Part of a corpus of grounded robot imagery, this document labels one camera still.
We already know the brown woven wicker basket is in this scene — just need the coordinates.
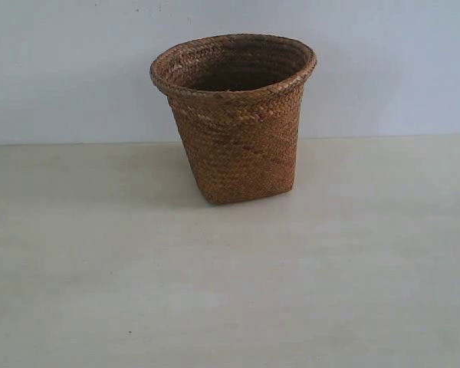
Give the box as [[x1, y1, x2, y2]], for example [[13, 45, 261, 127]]
[[149, 34, 317, 205]]

